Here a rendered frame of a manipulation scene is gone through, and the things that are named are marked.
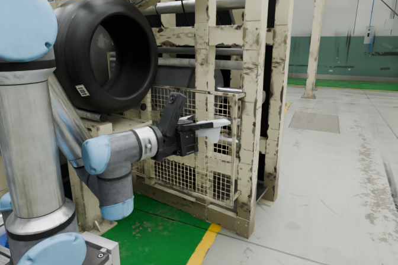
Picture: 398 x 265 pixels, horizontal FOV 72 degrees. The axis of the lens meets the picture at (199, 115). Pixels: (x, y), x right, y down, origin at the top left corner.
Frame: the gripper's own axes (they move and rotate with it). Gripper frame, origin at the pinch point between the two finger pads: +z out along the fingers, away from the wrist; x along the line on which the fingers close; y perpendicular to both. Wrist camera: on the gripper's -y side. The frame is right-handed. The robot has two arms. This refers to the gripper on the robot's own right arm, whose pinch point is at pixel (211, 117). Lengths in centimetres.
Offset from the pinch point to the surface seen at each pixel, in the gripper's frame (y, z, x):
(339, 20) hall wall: -129, 898, -354
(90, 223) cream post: 82, -4, -127
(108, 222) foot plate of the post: 88, 9, -130
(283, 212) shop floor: 100, 117, -57
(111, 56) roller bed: -28, 30, -134
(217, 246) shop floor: 99, 53, -64
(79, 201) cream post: 65, -8, -128
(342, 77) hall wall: 51, 902, -347
